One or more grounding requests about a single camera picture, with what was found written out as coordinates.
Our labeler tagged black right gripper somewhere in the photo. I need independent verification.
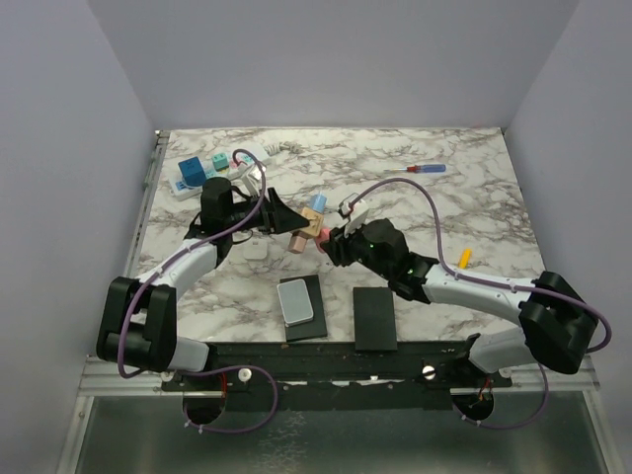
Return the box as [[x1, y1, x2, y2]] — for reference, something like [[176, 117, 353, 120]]
[[319, 215, 392, 280]]

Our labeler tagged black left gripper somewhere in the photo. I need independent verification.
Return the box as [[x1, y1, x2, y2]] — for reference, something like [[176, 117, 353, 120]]
[[224, 187, 308, 235]]

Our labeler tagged dusty pink USB charger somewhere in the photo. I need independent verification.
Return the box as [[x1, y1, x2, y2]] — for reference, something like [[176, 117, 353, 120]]
[[287, 231, 310, 254]]

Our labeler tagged beige cube socket adapter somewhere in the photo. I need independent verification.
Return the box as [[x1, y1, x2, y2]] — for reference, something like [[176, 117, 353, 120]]
[[300, 207, 324, 239]]

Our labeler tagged light blue USB charger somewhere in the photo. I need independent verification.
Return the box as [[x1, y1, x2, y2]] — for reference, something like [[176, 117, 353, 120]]
[[308, 193, 327, 214]]

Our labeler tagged white folding plug adapter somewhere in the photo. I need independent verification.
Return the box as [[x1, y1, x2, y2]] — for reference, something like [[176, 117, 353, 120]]
[[243, 240, 269, 261]]

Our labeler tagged pink plug adapter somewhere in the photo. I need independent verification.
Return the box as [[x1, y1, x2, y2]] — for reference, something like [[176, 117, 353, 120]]
[[314, 227, 331, 254]]

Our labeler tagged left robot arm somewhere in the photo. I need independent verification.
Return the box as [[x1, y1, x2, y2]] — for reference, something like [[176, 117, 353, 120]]
[[96, 178, 308, 390]]

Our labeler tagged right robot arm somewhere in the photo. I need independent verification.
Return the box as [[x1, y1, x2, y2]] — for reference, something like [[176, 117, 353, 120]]
[[321, 219, 598, 386]]

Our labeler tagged blue cube socket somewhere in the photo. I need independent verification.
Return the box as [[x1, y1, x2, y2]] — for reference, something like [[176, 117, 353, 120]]
[[178, 156, 206, 188]]

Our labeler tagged black rectangular slab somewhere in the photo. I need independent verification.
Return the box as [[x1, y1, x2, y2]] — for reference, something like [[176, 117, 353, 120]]
[[353, 287, 397, 353]]

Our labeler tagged grey white power bank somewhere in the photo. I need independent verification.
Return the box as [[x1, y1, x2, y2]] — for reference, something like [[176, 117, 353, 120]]
[[276, 278, 314, 327]]

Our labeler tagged teal USB charger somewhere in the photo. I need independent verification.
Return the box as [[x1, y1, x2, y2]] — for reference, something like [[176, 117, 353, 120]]
[[211, 152, 230, 172]]

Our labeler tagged blue red screwdriver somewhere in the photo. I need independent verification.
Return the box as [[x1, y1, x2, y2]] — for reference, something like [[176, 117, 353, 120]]
[[386, 164, 446, 174]]

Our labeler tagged black slab under power bank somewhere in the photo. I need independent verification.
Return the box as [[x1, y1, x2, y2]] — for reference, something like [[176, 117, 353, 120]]
[[276, 275, 328, 343]]

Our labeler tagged white power strip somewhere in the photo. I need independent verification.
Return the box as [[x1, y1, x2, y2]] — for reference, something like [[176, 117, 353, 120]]
[[168, 151, 256, 201]]

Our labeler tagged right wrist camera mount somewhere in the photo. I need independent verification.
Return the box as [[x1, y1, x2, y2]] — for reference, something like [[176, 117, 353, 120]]
[[338, 194, 369, 237]]

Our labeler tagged small yellow handled screwdriver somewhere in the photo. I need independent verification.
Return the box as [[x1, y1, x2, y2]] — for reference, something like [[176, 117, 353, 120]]
[[458, 248, 472, 269]]

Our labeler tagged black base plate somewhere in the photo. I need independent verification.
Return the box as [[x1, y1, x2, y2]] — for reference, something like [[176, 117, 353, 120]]
[[162, 342, 511, 412]]

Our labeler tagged aluminium table edge rail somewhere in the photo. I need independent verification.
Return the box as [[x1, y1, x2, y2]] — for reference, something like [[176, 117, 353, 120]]
[[122, 129, 171, 278]]

